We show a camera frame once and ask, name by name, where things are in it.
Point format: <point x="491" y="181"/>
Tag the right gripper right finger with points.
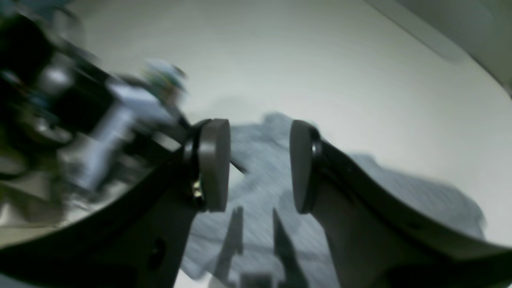
<point x="375" y="239"/>

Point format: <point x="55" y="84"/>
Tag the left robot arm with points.
<point x="50" y="91"/>

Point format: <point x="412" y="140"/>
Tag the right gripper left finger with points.
<point x="138" y="241"/>

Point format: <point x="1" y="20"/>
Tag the grey t-shirt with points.
<point x="260" y="240"/>

